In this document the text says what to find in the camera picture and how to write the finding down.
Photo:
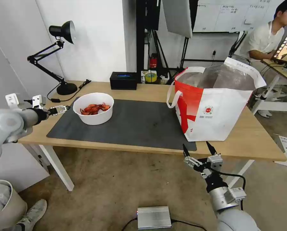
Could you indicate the white side desk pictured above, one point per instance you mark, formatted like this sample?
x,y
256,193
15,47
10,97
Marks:
x,y
275,84

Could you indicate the yellow-green tape roll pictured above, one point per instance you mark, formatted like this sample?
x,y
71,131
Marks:
x,y
150,78

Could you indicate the dark grey desk mat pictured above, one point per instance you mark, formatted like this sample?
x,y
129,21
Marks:
x,y
133,125

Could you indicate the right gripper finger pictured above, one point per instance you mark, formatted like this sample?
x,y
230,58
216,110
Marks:
x,y
213,152
191,162

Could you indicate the person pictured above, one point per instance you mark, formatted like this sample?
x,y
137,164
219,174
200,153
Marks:
x,y
261,41

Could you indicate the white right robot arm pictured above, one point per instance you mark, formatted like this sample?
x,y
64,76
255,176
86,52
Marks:
x,y
232,216

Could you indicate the white round bowl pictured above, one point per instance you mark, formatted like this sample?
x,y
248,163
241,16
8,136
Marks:
x,y
95,120

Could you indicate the black desk lamp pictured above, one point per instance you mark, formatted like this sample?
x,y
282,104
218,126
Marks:
x,y
66,89

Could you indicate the grey trash bin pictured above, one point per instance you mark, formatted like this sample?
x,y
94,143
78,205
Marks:
x,y
6,211

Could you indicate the red crayfish shells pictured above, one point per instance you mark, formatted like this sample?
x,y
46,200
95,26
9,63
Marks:
x,y
91,109

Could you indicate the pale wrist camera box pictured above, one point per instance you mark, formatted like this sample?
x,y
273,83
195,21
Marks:
x,y
216,162

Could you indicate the red and white takeout bag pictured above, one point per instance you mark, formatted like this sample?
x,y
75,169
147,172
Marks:
x,y
218,113

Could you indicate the black box speaker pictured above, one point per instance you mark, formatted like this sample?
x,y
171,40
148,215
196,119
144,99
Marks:
x,y
123,81

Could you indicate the wooden table with white legs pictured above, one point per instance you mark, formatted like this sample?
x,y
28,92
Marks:
x,y
143,93

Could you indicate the person's grey shoe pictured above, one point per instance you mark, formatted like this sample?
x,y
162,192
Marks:
x,y
34,211

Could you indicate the black light stand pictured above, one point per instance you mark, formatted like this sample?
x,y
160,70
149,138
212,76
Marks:
x,y
157,48

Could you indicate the white whiteboard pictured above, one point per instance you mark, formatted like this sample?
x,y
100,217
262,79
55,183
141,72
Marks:
x,y
220,14

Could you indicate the white cabinet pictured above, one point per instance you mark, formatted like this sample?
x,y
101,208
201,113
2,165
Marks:
x,y
18,168

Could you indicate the silver metal power box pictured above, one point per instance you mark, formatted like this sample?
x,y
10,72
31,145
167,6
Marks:
x,y
154,217

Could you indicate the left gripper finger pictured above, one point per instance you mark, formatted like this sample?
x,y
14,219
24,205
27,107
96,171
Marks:
x,y
63,107
61,112

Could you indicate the white softbox light panel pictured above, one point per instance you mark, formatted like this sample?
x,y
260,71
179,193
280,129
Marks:
x,y
178,16

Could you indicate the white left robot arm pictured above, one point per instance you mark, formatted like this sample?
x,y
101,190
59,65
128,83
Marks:
x,y
3,125

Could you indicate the red fire extinguisher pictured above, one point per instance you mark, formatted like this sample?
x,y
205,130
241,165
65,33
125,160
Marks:
x,y
154,63

